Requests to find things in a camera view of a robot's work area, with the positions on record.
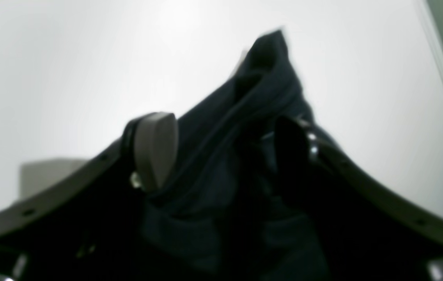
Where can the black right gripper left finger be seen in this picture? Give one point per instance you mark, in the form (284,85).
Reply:
(147,147)

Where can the black T-shirt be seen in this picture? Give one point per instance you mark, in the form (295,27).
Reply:
(220,216)

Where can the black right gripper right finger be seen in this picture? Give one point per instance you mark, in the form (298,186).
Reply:
(366,231)

